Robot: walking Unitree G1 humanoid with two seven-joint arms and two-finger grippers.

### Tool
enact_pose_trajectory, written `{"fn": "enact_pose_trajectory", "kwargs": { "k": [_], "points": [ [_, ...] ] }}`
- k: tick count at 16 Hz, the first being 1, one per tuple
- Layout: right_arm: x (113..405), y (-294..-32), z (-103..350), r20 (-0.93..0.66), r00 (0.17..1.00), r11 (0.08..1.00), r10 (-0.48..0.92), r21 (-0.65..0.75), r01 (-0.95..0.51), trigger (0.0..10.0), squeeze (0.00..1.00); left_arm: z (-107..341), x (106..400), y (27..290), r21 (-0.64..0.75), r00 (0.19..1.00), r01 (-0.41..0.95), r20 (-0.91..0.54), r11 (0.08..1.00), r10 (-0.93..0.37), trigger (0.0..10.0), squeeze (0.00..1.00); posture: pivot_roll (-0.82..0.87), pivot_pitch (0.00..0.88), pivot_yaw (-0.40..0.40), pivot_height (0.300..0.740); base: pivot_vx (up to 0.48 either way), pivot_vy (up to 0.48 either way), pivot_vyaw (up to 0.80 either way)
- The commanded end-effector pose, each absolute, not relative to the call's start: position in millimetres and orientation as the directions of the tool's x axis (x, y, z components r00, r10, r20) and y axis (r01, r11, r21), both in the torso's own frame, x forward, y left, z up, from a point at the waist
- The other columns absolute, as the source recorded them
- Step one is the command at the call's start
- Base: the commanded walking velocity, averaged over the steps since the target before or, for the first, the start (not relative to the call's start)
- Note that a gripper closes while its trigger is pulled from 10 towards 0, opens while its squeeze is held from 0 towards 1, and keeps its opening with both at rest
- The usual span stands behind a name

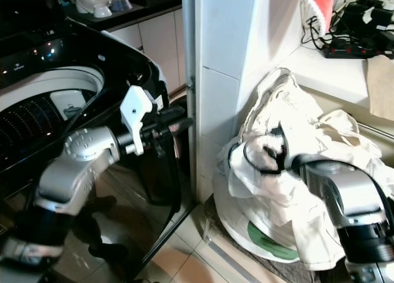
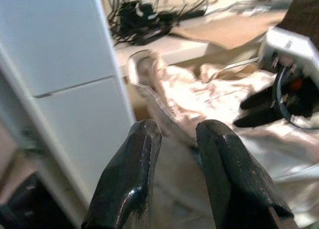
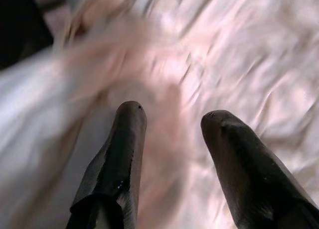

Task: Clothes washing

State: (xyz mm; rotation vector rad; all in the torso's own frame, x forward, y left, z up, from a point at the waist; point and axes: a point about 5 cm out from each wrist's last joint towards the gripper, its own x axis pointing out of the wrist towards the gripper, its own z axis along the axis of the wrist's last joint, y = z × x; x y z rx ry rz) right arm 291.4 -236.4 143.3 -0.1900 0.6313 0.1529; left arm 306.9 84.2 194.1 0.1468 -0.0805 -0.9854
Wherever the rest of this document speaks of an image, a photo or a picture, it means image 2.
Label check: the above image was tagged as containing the black box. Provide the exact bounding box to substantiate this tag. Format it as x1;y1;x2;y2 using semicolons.
0;173;54;229

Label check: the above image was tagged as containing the black cable bundle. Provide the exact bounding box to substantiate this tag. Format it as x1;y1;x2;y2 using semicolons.
107;0;215;46

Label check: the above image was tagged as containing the pale pink cloth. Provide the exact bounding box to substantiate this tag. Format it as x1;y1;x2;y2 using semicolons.
152;52;319;221

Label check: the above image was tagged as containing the clear plastic laundry basket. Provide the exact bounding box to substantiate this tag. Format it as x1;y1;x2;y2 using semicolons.
126;48;200;150

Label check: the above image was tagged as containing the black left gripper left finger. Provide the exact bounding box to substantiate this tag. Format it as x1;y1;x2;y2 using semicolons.
81;119;162;229

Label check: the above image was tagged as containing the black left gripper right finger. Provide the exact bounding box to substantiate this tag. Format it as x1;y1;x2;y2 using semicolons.
195;119;295;229

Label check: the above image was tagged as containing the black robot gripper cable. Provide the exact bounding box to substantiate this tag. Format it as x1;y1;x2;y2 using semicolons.
271;70;319;129

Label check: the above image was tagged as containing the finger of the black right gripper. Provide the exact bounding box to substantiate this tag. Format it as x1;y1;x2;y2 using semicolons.
240;86;278;111
233;106;284;128

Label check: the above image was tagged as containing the white washing machine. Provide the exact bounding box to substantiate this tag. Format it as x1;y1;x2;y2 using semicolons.
0;0;137;227

